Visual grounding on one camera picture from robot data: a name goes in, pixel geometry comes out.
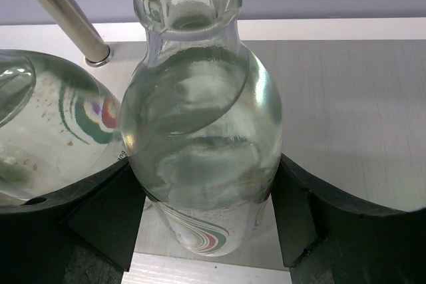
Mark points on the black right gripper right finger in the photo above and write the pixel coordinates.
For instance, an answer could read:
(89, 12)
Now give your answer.
(327, 235)

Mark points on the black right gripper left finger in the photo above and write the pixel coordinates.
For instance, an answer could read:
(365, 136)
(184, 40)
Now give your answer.
(83, 233)

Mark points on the clear Chang soda bottle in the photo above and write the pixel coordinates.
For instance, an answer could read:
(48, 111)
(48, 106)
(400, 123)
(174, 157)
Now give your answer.
(59, 125)

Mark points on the clear glass soda bottle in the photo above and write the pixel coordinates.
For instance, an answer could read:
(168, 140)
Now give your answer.
(201, 120)

